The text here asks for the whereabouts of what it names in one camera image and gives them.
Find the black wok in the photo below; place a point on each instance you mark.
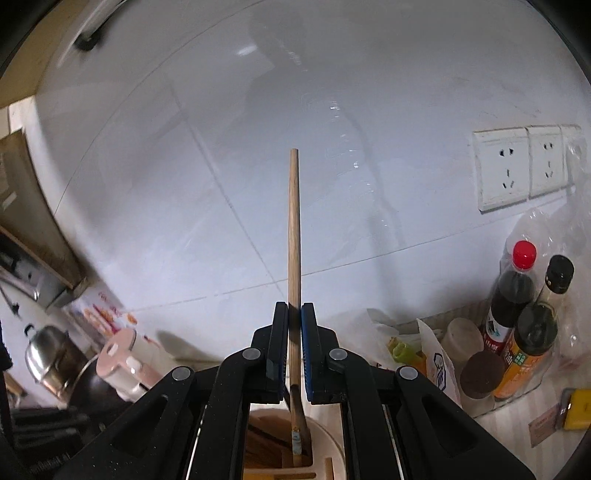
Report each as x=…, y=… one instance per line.
x=97, y=392

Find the cream chopstick holder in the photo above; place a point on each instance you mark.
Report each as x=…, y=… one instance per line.
x=323, y=438

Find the clear plastic tray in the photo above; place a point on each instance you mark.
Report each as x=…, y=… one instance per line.
x=521, y=401

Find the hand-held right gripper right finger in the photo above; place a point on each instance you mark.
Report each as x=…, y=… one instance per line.
x=308, y=355

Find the black cap tall bottle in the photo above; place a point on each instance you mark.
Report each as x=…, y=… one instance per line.
x=558, y=274

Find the white printed packet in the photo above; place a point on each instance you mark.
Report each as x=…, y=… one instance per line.
x=436, y=364

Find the stainless steel pot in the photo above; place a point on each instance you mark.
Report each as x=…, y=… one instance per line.
x=48, y=360

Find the brown lid jar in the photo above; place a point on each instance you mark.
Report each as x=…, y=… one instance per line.
x=482, y=374

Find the light wooden chopstick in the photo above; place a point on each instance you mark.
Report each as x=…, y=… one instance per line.
x=294, y=230

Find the white wall socket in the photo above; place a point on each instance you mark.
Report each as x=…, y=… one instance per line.
x=549, y=159
x=502, y=168

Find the red cap dark sauce bottle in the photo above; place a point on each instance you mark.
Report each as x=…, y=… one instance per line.
x=510, y=295

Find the clear plastic bag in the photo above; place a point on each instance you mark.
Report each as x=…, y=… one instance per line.
x=579, y=221

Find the wooden wall cabinet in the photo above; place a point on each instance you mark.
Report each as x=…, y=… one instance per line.
x=32, y=207

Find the black wall hook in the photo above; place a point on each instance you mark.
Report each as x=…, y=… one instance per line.
x=87, y=39

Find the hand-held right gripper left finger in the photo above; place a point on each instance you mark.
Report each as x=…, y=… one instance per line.
x=276, y=350

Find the orange label dark bottle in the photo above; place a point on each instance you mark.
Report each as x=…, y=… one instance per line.
x=531, y=341

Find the brown label card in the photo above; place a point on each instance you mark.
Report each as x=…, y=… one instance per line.
x=545, y=424

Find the white plastic bag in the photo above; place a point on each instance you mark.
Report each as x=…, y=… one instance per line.
x=378, y=332

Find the pink lid white cup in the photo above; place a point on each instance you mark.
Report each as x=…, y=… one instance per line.
x=122, y=364

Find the colourful printed box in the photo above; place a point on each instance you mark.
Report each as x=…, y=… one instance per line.
x=99, y=314

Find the yellow packet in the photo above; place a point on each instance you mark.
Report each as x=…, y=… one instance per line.
x=579, y=408

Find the white lid jar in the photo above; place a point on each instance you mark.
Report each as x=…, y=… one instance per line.
x=461, y=337

